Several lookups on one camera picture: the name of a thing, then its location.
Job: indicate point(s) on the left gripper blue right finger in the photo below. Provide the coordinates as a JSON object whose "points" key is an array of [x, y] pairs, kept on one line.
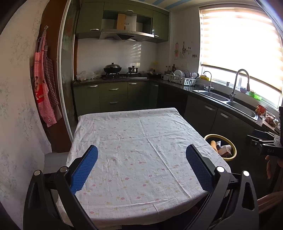
{"points": [[202, 168]]}

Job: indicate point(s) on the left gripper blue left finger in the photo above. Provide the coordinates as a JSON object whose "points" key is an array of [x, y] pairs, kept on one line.
{"points": [[81, 168]]}

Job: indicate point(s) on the yellow rimmed trash bin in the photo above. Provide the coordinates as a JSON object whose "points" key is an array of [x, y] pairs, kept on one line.
{"points": [[221, 141]]}

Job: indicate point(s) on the dark green kitchen cabinets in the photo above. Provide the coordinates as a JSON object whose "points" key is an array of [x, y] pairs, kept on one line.
{"points": [[205, 111]]}

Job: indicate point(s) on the person's right hand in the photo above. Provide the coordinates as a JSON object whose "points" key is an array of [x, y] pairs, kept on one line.
{"points": [[272, 163]]}

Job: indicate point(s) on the red white milk carton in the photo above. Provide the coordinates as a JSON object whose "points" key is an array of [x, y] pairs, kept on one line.
{"points": [[225, 151]]}

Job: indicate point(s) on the white floral tablecloth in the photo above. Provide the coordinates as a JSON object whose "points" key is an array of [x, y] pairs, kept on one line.
{"points": [[141, 175]]}

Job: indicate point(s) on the white dish rack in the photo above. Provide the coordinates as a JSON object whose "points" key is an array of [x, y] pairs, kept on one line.
{"points": [[184, 78]]}

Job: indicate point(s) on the dark checkered apron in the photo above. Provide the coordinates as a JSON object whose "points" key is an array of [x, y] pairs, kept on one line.
{"points": [[50, 79]]}

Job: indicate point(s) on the red checkered apron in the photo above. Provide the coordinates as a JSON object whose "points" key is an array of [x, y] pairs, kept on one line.
{"points": [[40, 85]]}

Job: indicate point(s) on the black wok on stove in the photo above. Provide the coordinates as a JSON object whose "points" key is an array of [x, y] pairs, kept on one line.
{"points": [[112, 68]]}

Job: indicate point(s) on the steel range hood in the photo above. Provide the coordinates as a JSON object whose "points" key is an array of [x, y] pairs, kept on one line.
{"points": [[124, 35]]}

